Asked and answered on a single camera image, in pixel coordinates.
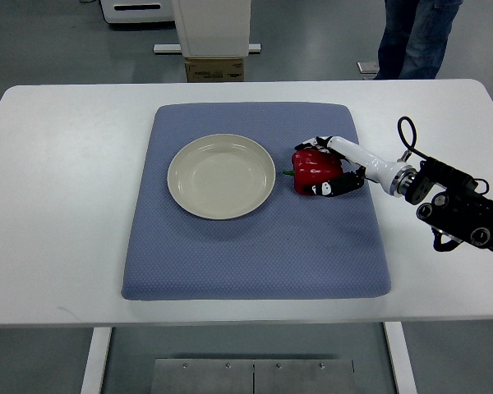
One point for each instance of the metal floor plate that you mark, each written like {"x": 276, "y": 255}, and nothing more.
{"x": 253, "y": 376}

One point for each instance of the white machine column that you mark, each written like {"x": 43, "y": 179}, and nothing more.
{"x": 211, "y": 29}

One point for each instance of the red bell pepper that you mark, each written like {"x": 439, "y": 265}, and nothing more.
{"x": 311, "y": 168}

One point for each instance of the white cabinet with slot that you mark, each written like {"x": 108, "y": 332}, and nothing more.
{"x": 129, "y": 11}

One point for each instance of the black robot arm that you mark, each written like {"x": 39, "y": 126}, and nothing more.
{"x": 446, "y": 198}

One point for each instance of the grey floor socket cover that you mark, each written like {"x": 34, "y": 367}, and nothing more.
{"x": 368, "y": 70}

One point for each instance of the blue-grey padded mat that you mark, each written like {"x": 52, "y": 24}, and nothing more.
{"x": 293, "y": 247}

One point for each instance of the cream round plate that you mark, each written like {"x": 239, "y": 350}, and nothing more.
{"x": 221, "y": 177}

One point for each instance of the white table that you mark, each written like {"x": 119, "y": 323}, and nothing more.
{"x": 71, "y": 158}

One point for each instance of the cardboard box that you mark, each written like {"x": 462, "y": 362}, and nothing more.
{"x": 200, "y": 70}

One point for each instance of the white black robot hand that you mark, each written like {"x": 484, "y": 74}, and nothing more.
{"x": 359, "y": 165}

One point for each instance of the person in blue jeans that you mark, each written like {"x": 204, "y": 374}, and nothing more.
{"x": 415, "y": 38}

